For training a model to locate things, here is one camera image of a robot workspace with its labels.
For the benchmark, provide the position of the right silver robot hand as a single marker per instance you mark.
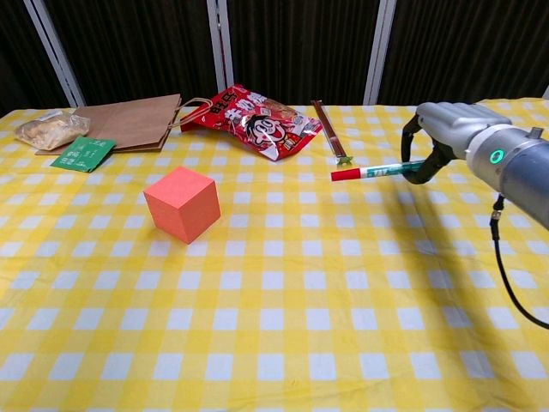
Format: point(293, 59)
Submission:
point(454, 129)

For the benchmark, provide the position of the red-capped white marker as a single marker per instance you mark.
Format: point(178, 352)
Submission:
point(373, 173)

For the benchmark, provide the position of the orange cube block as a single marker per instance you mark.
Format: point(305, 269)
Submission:
point(184, 210)

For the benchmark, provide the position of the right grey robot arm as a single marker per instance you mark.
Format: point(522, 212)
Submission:
point(514, 165)

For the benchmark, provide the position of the yellow white checkered tablecloth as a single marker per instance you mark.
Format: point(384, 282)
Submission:
point(257, 279)

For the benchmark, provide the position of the packaged chopsticks pair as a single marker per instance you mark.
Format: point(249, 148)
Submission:
point(328, 129)

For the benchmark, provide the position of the red cartoon snack bag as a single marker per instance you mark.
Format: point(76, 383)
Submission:
point(257, 126)

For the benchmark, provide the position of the brown paper bag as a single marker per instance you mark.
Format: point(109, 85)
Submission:
point(128, 124)

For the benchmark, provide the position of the green printed packet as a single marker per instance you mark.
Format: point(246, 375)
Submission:
point(83, 154)

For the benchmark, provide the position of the clear bag of pastries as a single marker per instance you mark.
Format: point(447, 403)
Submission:
point(49, 131)

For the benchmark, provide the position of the white partition post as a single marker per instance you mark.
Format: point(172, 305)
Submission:
point(379, 51)
point(219, 43)
point(58, 51)

